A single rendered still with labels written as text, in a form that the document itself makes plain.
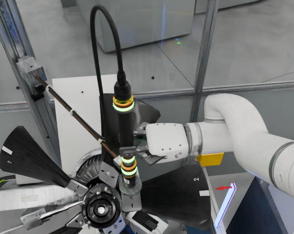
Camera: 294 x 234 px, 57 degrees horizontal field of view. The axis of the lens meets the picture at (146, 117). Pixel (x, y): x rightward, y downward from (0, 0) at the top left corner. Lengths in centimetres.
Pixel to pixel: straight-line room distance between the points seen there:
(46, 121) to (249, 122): 109
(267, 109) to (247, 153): 135
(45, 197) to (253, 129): 76
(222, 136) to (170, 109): 96
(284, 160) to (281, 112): 150
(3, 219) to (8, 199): 133
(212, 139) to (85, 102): 57
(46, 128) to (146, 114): 79
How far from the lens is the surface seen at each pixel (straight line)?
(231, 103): 63
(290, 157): 48
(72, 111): 94
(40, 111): 141
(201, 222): 94
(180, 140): 68
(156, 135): 68
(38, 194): 107
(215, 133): 69
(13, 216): 242
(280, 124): 207
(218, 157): 122
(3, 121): 173
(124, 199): 93
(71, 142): 111
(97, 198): 87
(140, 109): 83
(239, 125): 60
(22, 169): 97
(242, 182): 246
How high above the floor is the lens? 201
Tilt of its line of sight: 46 degrees down
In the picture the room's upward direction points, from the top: straight up
